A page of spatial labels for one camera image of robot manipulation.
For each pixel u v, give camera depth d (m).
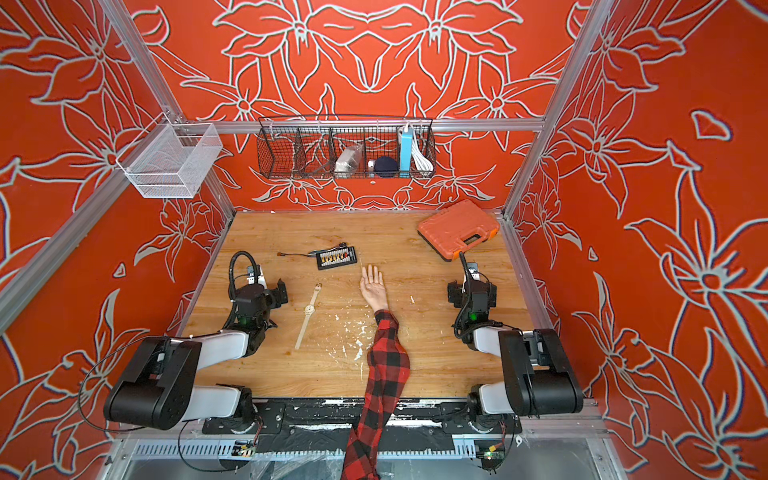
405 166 0.89
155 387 0.43
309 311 0.92
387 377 0.78
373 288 0.95
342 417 0.74
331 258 1.04
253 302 0.69
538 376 0.43
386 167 0.96
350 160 0.92
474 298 0.70
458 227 1.08
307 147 1.01
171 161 0.92
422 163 0.91
